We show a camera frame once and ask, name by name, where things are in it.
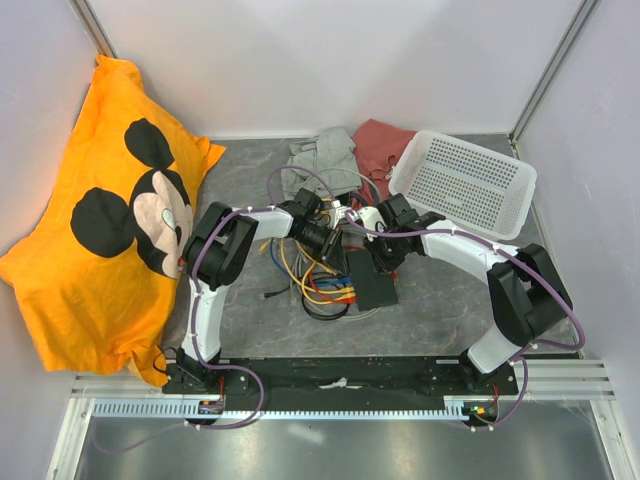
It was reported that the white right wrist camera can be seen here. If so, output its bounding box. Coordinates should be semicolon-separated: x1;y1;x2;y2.
345;206;386;242

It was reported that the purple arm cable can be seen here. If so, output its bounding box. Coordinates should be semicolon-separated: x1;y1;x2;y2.
92;166;341;454
344;209;587;434

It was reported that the grey slotted cable duct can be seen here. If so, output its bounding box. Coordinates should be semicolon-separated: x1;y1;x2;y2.
92;398;469;421

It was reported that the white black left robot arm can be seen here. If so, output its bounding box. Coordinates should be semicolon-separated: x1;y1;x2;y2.
176;189;347;393

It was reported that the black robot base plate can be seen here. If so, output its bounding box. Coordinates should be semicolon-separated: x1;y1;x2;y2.
162;356;519;411

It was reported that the red cloth with navy trim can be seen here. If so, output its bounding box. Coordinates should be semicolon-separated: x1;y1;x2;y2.
352;119;416;203

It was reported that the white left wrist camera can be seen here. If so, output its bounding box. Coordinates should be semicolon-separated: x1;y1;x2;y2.
321;200;351;230

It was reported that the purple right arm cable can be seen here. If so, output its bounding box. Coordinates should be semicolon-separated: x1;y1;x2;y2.
344;209;587;434

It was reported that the white perforated plastic basket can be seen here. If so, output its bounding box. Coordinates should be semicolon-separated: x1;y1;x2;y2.
388;130;537;240

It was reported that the orange Mickey Mouse pillow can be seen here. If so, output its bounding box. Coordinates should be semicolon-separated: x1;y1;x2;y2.
1;56;224;387

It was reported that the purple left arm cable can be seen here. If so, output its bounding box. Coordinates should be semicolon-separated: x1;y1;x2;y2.
92;166;341;454

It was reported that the black ethernet cable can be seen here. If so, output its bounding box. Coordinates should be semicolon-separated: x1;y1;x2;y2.
262;259;354;321

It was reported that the grey cloth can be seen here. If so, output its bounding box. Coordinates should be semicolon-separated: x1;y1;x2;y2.
281;127;362;200

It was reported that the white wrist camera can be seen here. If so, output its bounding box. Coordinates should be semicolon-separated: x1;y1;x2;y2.
345;206;386;242
321;200;351;230

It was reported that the grey ethernet cable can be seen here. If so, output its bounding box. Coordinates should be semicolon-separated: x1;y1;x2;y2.
289;168;386;324

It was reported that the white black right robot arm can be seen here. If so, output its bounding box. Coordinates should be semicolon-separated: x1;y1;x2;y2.
347;194;576;394

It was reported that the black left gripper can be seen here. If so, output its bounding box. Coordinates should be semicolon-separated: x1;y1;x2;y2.
293;224;348;278

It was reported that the black network switch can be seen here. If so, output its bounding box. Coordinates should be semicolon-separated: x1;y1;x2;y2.
346;250;399;312

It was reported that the yellow ethernet cable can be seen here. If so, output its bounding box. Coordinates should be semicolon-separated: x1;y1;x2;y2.
259;197;357;306

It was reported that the red ethernet cable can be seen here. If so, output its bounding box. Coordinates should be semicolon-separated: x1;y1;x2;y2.
309;242;399;304

